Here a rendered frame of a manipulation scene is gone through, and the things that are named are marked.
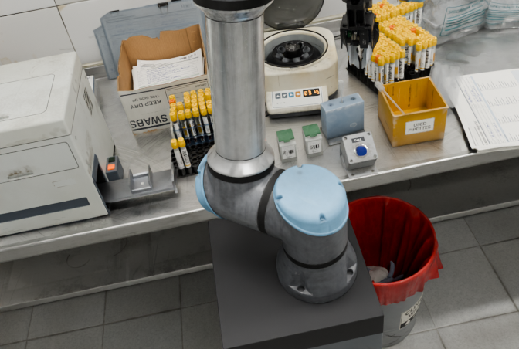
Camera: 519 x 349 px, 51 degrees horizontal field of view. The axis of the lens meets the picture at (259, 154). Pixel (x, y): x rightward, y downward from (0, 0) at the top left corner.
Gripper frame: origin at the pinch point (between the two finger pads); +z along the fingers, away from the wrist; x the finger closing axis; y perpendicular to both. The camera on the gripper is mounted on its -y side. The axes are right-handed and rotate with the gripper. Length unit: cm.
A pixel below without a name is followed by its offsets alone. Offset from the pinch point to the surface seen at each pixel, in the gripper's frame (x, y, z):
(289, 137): -15.6, 18.3, 9.4
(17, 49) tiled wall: -105, -6, 0
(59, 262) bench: -110, 20, 74
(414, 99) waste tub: 13.1, -2.8, 13.8
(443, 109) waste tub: 19.8, 8.1, 7.7
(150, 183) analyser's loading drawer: -45, 36, 9
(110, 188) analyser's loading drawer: -56, 37, 11
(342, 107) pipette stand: -3.7, 9.6, 6.8
